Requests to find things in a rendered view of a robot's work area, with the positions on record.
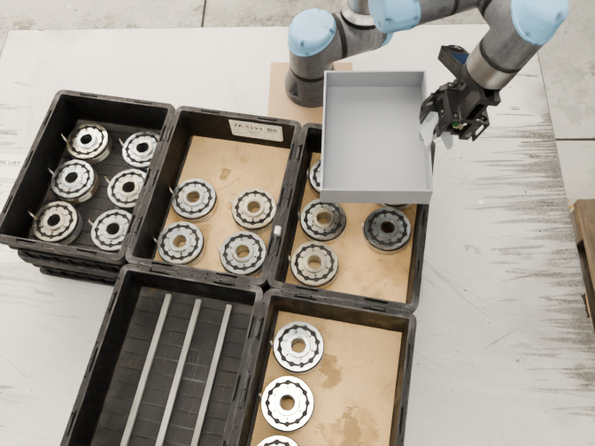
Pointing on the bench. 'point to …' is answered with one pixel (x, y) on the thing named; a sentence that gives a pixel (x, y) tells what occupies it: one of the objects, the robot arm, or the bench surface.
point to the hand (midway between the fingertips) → (427, 133)
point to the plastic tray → (374, 138)
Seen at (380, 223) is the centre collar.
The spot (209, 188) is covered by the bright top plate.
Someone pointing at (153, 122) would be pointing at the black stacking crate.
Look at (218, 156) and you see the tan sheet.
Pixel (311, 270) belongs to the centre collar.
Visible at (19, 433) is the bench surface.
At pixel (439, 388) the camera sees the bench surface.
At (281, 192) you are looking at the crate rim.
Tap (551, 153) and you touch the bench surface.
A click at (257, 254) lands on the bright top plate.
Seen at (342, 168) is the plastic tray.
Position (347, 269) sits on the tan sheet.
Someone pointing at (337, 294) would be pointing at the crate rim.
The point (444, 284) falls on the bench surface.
